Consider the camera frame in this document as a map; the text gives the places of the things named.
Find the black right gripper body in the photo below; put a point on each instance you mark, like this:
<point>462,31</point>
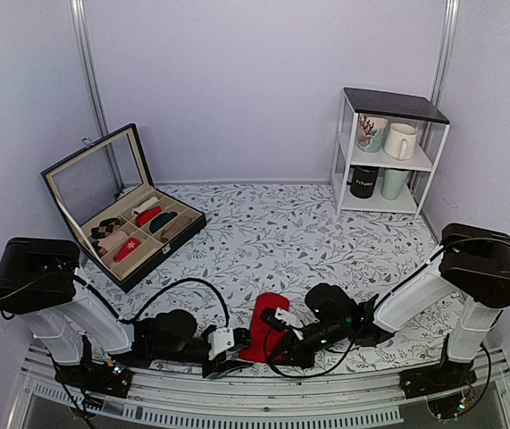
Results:
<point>335,333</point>

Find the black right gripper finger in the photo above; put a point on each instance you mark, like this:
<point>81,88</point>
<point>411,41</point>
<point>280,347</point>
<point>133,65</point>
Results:
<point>283,350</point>
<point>268,316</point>

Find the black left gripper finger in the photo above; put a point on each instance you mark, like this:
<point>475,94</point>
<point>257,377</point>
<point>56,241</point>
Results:
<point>241,339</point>
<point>215,369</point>

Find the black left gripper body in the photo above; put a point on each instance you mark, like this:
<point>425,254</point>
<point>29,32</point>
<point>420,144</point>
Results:
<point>163,355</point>

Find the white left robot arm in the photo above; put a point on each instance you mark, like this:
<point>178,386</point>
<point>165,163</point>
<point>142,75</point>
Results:
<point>94,349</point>

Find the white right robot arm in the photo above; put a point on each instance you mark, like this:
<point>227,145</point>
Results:
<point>471,261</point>

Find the red snowflake rolled sock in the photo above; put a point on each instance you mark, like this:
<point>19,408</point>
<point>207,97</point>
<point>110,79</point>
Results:
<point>126,249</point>

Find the beige rolled sock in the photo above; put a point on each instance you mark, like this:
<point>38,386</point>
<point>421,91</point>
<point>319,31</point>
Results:
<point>170,231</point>

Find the dark green rolled sock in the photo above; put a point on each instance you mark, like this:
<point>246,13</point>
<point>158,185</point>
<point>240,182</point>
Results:
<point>160,221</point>

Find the black sock organizer box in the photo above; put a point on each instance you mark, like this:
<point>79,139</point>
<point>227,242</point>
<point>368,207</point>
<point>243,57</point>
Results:
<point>106,179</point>

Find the red rolled sock in box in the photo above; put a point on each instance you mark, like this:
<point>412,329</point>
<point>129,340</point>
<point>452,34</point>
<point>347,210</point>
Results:
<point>147,216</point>

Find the argyle patterned rolled sock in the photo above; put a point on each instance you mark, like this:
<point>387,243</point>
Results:
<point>106,228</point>

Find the white rolled sock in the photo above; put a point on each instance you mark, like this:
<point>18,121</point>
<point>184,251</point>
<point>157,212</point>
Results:
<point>144,205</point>

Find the black mug with text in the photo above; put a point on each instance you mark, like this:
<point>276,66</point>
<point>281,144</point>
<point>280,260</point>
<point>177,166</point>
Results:
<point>363,181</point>

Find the mint green cup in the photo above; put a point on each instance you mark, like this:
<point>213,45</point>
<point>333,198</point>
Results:
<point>393,182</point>

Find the white metal shelf rack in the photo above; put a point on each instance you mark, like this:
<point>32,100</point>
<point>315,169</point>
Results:
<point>433,127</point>

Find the cream ribbed mug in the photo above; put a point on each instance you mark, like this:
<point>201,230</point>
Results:
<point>401,141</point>

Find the floral patterned mug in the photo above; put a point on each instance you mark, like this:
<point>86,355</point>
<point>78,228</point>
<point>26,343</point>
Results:
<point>371,132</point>

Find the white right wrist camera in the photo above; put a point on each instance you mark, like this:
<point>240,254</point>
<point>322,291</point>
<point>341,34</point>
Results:
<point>288,318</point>

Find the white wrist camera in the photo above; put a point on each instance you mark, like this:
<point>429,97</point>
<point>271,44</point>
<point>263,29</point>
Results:
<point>288,318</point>
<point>220,340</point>

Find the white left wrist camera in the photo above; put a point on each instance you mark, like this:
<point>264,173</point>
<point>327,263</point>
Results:
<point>220,340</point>

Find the aluminium table edge rail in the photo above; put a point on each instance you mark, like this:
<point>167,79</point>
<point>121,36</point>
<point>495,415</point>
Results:
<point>167,399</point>

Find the right aluminium frame post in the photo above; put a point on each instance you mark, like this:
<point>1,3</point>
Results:
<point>446,45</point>

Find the aluminium frame post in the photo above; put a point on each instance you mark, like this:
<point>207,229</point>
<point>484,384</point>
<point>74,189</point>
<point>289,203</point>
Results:
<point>446,45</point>
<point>80,25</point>

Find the left aluminium frame post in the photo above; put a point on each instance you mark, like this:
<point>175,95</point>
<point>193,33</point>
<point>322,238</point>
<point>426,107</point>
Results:
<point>80,25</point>

